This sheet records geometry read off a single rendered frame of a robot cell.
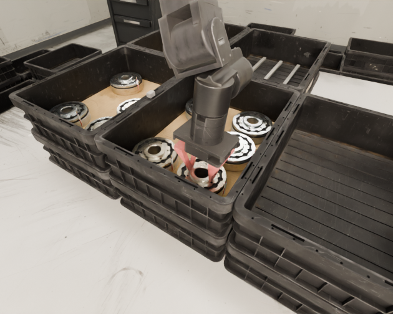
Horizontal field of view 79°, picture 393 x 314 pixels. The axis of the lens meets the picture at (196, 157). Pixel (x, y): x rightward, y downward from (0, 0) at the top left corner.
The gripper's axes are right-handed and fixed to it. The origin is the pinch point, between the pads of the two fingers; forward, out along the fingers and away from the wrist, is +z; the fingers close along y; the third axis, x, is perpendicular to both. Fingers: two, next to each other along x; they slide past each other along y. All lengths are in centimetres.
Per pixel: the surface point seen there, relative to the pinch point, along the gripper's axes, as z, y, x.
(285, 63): 0, 5, -70
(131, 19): 20, 144, -126
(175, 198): 0.7, 0.5, 7.9
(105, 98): 5.7, 43.9, -13.2
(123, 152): -4.6, 11.7, 8.6
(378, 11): 12, -23, -346
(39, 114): -2.6, 36.7, 9.5
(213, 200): -5.6, -7.0, 8.7
